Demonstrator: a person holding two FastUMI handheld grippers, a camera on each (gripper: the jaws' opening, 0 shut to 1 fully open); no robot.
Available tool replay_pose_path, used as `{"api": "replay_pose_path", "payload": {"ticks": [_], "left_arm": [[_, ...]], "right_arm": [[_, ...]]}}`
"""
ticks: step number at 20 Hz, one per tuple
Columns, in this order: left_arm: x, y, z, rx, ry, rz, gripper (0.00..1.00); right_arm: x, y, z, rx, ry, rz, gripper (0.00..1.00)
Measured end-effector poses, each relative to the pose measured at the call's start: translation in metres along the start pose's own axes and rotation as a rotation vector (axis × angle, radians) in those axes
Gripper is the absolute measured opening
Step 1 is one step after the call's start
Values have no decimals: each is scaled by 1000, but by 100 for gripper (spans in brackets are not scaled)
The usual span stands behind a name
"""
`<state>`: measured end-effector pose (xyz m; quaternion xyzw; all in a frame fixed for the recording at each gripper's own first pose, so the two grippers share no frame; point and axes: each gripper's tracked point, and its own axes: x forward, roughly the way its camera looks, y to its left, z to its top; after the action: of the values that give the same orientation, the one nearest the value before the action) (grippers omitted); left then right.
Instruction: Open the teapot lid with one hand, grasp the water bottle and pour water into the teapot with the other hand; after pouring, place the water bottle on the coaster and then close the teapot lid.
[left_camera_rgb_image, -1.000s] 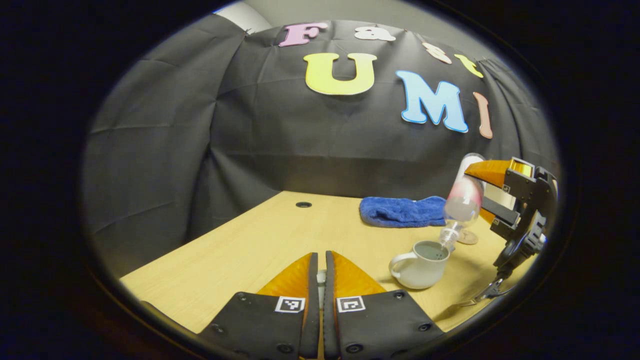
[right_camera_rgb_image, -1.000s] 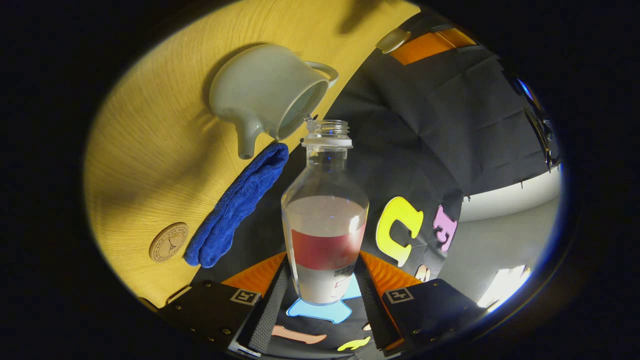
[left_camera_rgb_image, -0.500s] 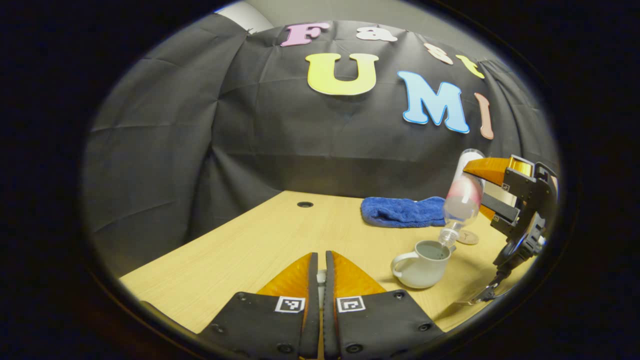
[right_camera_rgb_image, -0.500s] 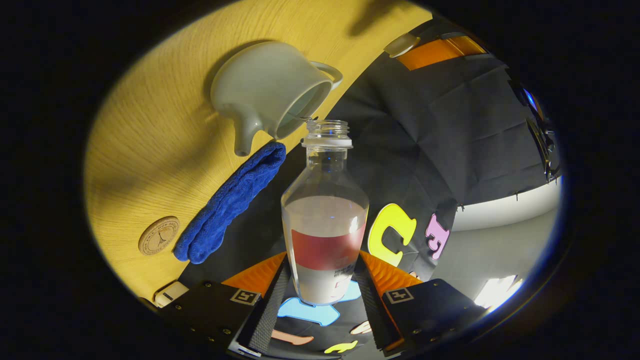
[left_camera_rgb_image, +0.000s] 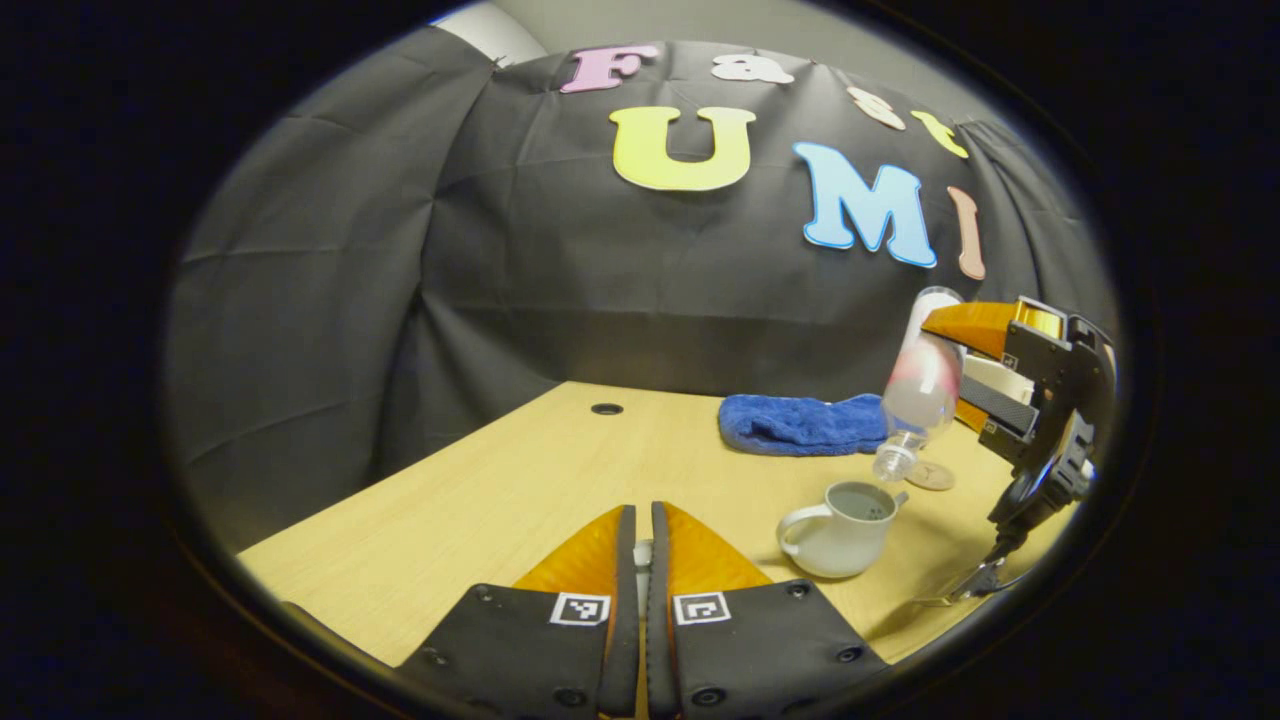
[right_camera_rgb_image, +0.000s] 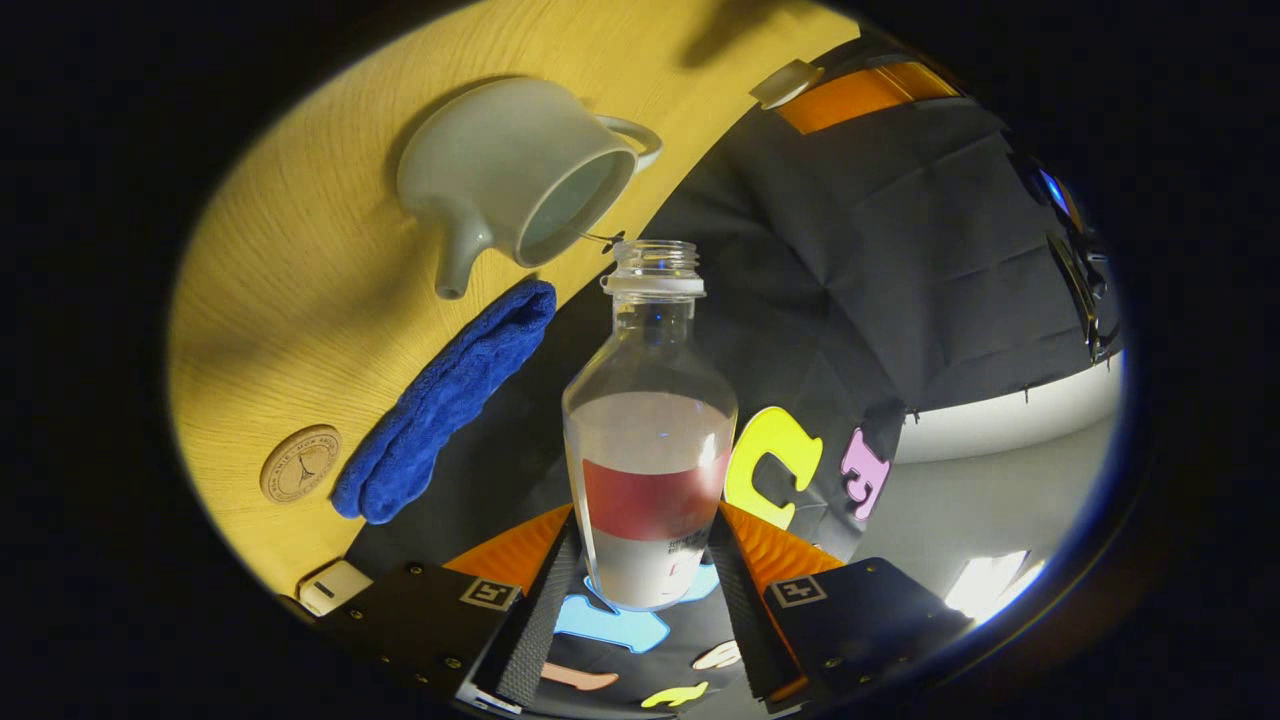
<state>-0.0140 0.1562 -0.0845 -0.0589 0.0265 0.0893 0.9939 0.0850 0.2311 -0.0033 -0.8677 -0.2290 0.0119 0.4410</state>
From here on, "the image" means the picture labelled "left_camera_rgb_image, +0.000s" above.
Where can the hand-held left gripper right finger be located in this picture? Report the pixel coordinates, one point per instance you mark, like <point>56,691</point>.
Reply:
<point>660,600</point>

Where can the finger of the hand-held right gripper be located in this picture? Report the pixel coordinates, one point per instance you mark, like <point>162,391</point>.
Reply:
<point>990,325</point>
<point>1000,410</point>

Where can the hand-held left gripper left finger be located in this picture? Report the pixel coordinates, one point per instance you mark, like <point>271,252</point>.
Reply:
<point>625,600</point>

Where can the white teacup lid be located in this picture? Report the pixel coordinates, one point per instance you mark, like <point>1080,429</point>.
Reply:
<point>643,575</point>

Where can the clear plastic water bottle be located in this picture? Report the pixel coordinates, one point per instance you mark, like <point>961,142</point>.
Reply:
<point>925,385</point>

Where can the round cork coaster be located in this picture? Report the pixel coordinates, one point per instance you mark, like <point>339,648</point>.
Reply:
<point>935,477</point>

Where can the white ceramic teacup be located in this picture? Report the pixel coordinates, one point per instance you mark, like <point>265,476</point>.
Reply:
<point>840,545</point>

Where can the white toaster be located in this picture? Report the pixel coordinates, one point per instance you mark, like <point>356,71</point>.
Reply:
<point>1000,378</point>

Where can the blue towel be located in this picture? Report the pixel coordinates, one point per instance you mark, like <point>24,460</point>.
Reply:
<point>800,425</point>

